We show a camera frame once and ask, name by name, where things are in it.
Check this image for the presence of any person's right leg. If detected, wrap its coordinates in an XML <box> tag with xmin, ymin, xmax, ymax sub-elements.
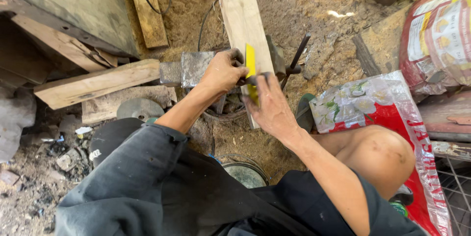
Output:
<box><xmin>311</xmin><ymin>124</ymin><xmax>417</xmax><ymax>200</ymax></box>

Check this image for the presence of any red white printed sack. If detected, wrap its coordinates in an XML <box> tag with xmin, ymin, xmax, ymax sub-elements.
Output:
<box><xmin>398</xmin><ymin>0</ymin><xmax>471</xmax><ymax>98</ymax></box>

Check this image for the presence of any grey stone lump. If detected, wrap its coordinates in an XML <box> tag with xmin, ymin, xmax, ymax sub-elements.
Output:
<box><xmin>0</xmin><ymin>88</ymin><xmax>37</xmax><ymax>164</ymax></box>

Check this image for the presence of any round metal bucket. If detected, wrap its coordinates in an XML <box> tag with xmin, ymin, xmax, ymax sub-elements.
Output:
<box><xmin>220</xmin><ymin>154</ymin><xmax>270</xmax><ymax>189</ymax></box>

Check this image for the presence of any grey grinding disc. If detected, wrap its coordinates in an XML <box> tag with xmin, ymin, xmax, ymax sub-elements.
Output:
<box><xmin>116</xmin><ymin>98</ymin><xmax>165</xmax><ymax>123</ymax></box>

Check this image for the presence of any wire mesh panel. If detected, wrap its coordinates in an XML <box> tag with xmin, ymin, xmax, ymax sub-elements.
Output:
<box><xmin>434</xmin><ymin>156</ymin><xmax>471</xmax><ymax>236</ymax></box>

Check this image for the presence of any person's dark grey clothing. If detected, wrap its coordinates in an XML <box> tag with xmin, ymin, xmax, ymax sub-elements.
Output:
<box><xmin>54</xmin><ymin>118</ymin><xmax>427</xmax><ymax>236</ymax></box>

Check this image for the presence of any thin dark cable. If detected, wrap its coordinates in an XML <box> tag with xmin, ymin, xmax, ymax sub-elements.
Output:
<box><xmin>197</xmin><ymin>0</ymin><xmax>221</xmax><ymax>52</ymax></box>

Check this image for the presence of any thick pale wooden beam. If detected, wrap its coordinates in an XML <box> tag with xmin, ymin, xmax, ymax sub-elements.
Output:
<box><xmin>33</xmin><ymin>58</ymin><xmax>161</xmax><ymax>110</ymax></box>

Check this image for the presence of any reddish wooden board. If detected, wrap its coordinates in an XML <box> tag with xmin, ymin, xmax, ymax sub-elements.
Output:
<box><xmin>11</xmin><ymin>14</ymin><xmax>118</xmax><ymax>73</ymax></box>

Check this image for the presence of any flowered red plastic sack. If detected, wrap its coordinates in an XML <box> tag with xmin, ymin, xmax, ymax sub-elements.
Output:
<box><xmin>309</xmin><ymin>70</ymin><xmax>453</xmax><ymax>236</ymax></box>

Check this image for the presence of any dark weathered wood strip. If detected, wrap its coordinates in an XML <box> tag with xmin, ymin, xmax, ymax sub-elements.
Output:
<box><xmin>351</xmin><ymin>33</ymin><xmax>382</xmax><ymax>78</ymax></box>

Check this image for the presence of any large grey metal machine table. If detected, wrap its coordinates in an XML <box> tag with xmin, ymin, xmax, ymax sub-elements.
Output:
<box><xmin>0</xmin><ymin>0</ymin><xmax>141</xmax><ymax>59</ymax></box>

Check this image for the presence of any pale wooden plank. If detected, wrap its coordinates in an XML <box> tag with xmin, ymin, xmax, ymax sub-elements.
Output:
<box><xmin>219</xmin><ymin>0</ymin><xmax>276</xmax><ymax>130</ymax></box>

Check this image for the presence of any black vise handle bar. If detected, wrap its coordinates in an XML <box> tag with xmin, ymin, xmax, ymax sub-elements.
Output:
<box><xmin>280</xmin><ymin>33</ymin><xmax>312</xmax><ymax>91</ymax></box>

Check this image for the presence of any green sandal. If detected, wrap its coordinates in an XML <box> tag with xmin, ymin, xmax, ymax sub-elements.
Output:
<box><xmin>295</xmin><ymin>93</ymin><xmax>317</xmax><ymax>134</ymax></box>

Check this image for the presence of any person's right hand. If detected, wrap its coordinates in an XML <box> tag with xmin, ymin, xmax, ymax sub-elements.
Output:
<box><xmin>237</xmin><ymin>71</ymin><xmax>301</xmax><ymax>145</ymax></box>

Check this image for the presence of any weathered wooden block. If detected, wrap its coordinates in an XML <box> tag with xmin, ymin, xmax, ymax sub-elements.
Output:
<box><xmin>81</xmin><ymin>85</ymin><xmax>178</xmax><ymax>125</ymax></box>

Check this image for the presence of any grey metal bench vise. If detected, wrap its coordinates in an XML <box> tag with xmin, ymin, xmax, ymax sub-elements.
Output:
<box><xmin>160</xmin><ymin>35</ymin><xmax>301</xmax><ymax>89</ymax></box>

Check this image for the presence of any yellow try square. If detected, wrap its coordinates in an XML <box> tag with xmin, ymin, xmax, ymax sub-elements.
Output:
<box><xmin>245</xmin><ymin>43</ymin><xmax>260</xmax><ymax>106</ymax></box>

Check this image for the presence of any person's left hand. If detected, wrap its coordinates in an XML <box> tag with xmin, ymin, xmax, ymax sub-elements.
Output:
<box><xmin>199</xmin><ymin>48</ymin><xmax>249</xmax><ymax>95</ymax></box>

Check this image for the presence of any rusty metal bar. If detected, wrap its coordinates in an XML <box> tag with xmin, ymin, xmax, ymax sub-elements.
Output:
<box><xmin>417</xmin><ymin>92</ymin><xmax>471</xmax><ymax>143</ymax></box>

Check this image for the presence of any narrow brown wooden plank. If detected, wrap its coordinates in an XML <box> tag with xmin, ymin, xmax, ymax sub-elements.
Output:
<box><xmin>127</xmin><ymin>0</ymin><xmax>169</xmax><ymax>49</ymax></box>

